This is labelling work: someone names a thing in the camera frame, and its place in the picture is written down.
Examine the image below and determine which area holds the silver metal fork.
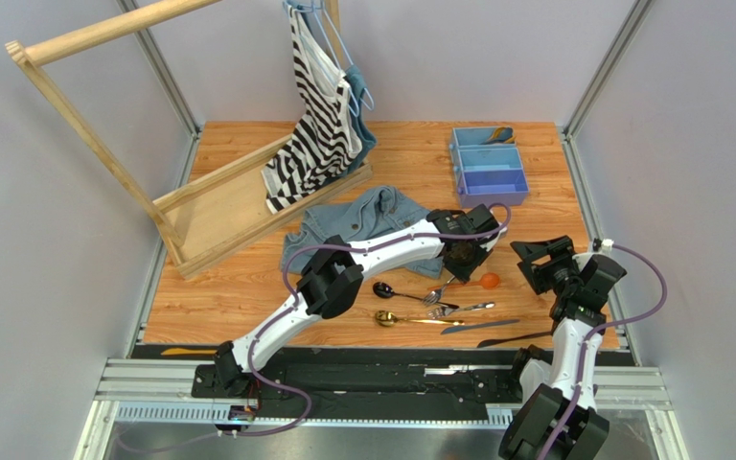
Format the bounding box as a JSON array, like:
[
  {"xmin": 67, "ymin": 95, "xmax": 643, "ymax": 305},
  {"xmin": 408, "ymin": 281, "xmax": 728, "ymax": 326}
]
[{"xmin": 426, "ymin": 302, "xmax": 495, "ymax": 319}]

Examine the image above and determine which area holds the silver metal knife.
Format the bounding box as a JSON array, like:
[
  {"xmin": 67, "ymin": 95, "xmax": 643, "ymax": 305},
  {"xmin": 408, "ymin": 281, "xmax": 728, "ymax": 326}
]
[{"xmin": 422, "ymin": 276, "xmax": 456, "ymax": 306}]

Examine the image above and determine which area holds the dark blue plastic knife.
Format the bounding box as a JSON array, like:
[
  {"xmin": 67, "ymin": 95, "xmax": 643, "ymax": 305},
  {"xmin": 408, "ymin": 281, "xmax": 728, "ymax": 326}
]
[{"xmin": 440, "ymin": 319, "xmax": 519, "ymax": 335}]

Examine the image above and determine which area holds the orange plastic spoon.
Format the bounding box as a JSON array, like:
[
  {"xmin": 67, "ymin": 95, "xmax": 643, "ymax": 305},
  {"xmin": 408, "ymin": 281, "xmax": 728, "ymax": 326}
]
[{"xmin": 457, "ymin": 272, "xmax": 501, "ymax": 289}]

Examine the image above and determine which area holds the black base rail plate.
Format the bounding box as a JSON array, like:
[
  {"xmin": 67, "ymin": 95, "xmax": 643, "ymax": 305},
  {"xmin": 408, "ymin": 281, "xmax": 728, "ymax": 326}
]
[{"xmin": 191, "ymin": 346, "xmax": 553, "ymax": 422}]

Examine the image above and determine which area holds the black metal spoon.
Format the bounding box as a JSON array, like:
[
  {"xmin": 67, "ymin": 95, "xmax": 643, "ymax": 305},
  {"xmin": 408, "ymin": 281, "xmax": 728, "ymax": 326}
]
[{"xmin": 372, "ymin": 282, "xmax": 458, "ymax": 309}]

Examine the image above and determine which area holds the light blue denim jacket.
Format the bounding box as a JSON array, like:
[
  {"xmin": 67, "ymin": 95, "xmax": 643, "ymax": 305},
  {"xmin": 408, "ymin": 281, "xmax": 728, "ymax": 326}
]
[{"xmin": 280, "ymin": 186, "xmax": 429, "ymax": 273}]

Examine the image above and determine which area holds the black plastic knife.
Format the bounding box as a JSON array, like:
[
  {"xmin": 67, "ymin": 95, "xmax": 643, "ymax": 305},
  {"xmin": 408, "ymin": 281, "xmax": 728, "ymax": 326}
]
[{"xmin": 476, "ymin": 331, "xmax": 552, "ymax": 349}]

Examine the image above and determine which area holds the dark blue plastic spoon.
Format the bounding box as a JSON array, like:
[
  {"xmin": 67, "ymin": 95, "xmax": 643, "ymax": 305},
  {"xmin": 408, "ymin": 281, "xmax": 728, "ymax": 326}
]
[{"xmin": 482, "ymin": 126, "xmax": 514, "ymax": 146}]

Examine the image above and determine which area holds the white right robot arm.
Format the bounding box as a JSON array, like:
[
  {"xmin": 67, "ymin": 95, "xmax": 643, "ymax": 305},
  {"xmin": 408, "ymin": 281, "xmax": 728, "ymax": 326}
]
[{"xmin": 498, "ymin": 236, "xmax": 627, "ymax": 459}]

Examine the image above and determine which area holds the teal hanging garment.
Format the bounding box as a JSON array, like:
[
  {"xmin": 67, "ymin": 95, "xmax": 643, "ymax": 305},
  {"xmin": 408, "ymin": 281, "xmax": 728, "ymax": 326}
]
[{"xmin": 343, "ymin": 65, "xmax": 377, "ymax": 175}]

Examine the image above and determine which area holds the gold metal spoon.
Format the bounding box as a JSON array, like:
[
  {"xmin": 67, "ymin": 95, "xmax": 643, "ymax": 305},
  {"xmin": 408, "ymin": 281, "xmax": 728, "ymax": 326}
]
[{"xmin": 374, "ymin": 310, "xmax": 465, "ymax": 327}]

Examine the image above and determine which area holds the black white striped top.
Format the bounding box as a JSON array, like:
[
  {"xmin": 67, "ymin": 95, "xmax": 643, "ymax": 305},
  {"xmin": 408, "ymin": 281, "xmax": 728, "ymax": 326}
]
[{"xmin": 261, "ymin": 2, "xmax": 362, "ymax": 214}]

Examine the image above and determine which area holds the blue three-compartment organizer tray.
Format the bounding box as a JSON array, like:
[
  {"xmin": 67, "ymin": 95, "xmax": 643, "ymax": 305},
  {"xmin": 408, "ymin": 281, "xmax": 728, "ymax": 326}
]
[{"xmin": 448, "ymin": 125, "xmax": 529, "ymax": 209}]

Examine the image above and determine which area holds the wooden clothes rack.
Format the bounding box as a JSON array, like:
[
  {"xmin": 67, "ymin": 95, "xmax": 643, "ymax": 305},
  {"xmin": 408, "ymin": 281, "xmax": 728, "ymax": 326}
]
[{"xmin": 5, "ymin": 0, "xmax": 374, "ymax": 278}]

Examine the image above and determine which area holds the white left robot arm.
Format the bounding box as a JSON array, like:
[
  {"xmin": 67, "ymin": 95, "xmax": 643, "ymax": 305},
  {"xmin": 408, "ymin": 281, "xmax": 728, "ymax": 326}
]
[{"xmin": 213, "ymin": 205, "xmax": 509, "ymax": 396}]

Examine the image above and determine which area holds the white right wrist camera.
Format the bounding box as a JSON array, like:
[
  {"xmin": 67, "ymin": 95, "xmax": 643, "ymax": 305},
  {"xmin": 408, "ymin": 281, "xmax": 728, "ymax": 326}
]
[{"xmin": 588, "ymin": 238, "xmax": 614, "ymax": 255}]

